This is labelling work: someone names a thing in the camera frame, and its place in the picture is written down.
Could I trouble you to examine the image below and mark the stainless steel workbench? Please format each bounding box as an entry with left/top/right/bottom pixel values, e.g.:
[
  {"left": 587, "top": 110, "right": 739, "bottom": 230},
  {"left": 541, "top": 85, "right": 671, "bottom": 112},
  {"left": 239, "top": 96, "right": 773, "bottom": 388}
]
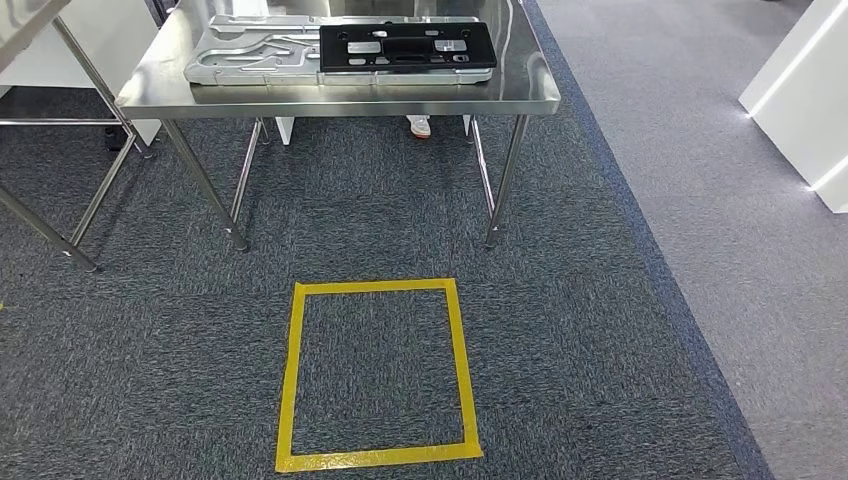
[{"left": 114, "top": 0, "right": 562, "bottom": 254}]

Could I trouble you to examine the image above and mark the machined aluminium plate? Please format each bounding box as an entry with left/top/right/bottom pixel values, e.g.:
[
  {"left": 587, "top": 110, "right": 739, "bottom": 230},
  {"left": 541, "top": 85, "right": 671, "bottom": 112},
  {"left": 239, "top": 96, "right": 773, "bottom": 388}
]
[{"left": 183, "top": 14, "right": 495, "bottom": 87}]

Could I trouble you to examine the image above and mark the white board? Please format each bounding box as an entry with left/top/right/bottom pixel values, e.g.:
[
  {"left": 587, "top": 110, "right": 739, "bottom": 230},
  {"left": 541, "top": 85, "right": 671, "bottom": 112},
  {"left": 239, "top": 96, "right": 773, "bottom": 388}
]
[{"left": 738, "top": 0, "right": 848, "bottom": 215}]

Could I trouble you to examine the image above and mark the black plastic plate bracket part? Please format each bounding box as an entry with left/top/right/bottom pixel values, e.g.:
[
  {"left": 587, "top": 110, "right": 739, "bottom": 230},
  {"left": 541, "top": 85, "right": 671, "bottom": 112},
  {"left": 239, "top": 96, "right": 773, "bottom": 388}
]
[{"left": 318, "top": 21, "right": 499, "bottom": 74}]

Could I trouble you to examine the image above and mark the yellow floor tape square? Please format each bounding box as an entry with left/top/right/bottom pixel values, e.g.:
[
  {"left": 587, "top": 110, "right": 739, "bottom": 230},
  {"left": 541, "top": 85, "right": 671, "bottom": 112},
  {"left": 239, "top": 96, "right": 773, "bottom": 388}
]
[{"left": 274, "top": 278, "right": 484, "bottom": 475}]

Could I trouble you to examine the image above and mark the steel side table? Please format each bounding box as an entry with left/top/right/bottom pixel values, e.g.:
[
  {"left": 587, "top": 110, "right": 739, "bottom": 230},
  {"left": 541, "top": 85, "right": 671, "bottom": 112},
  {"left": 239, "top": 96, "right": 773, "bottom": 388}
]
[{"left": 0, "top": 0, "right": 157, "bottom": 274}]

